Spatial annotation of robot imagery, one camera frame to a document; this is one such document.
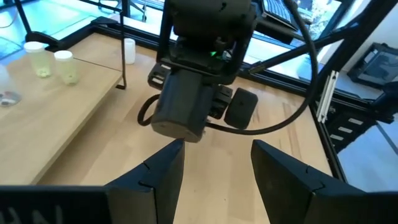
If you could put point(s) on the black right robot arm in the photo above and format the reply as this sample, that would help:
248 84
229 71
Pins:
211 18

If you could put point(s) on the white frame bracket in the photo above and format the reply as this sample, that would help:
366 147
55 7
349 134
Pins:
327 96

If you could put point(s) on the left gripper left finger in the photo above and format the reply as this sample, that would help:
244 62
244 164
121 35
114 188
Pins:
152 193

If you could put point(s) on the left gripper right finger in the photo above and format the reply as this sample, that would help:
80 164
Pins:
295 193

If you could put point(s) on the large white pill bottle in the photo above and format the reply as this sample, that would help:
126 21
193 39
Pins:
129 49

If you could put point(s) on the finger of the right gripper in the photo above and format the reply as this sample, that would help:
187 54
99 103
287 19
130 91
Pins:
154 83
164 70

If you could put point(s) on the large bottle with mixed pills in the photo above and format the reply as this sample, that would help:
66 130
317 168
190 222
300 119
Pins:
9 98

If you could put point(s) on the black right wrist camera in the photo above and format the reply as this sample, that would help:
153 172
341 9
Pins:
241 107

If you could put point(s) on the wooden shelf with black frame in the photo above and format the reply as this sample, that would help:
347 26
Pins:
46 124

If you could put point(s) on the black equipment case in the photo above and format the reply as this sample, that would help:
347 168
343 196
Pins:
374 67

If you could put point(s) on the small bottle with yellow pills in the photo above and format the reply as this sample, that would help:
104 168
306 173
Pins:
65 67
38 59

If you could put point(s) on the black keyboard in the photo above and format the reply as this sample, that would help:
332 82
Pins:
278 11

